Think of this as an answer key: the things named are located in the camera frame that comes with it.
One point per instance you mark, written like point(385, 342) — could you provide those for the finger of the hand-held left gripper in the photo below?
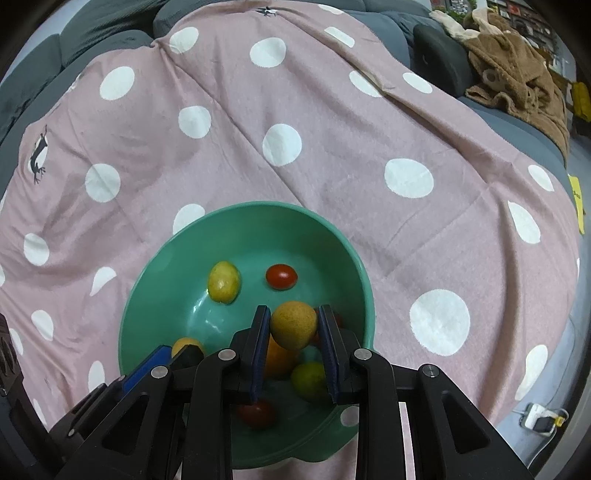
point(147, 362)

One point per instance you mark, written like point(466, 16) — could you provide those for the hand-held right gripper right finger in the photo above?
point(328, 357)

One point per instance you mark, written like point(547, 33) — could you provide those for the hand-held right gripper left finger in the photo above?
point(258, 357)

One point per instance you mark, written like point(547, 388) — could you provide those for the large orange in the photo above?
point(279, 362)

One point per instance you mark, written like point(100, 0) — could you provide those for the green lime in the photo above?
point(310, 381)

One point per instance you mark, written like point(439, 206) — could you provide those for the small orange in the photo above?
point(183, 344)

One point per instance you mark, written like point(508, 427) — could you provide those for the tan round longan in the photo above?
point(293, 324)

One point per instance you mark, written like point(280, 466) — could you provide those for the yellow-green lime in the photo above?
point(224, 281)

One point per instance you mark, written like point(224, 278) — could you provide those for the green plastic bowl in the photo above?
point(184, 286)

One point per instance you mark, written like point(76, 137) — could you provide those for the white charger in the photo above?
point(538, 415)

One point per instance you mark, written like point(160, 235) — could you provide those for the pink polka dot blanket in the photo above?
point(346, 138)

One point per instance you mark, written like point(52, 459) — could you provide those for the yellow paper note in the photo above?
point(576, 203)

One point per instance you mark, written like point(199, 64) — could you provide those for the grey sofa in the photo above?
point(27, 78)

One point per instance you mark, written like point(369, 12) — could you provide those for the black cushion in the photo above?
point(438, 62)

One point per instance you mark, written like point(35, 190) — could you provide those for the brown plush robe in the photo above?
point(517, 74)

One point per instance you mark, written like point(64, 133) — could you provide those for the yellow box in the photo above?
point(582, 99)

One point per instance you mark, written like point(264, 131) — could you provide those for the wall shelf with pictures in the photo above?
point(547, 37)

